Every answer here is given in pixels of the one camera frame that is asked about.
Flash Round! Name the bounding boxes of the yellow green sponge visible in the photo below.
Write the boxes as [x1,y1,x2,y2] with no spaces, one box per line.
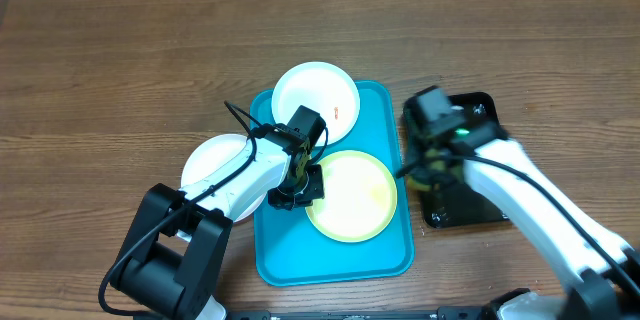
[407,159,462,193]

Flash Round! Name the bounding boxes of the yellow plate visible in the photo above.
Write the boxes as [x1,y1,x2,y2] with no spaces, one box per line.
[306,150,398,243]

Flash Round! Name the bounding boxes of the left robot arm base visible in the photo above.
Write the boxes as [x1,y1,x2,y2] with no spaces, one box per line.
[108,184,233,319]

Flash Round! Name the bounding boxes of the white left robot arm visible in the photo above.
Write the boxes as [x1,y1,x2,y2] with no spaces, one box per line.
[180,132,325,220]

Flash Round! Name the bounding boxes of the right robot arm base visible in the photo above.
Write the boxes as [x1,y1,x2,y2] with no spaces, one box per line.
[477,270,639,320]

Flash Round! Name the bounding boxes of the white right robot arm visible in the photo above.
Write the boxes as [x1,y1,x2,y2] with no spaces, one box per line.
[397,120,639,297]

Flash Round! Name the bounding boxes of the black water tray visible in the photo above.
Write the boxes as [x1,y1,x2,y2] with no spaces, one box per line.
[402,92,507,228]

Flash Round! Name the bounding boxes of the teal plastic tray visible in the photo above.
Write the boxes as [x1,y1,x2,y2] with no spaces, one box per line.
[253,80,415,286]

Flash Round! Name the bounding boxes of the white plate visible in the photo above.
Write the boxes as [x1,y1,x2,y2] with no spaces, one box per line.
[271,61,360,145]

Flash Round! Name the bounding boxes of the black front rail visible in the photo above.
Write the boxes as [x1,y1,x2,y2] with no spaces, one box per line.
[226,306,483,320]

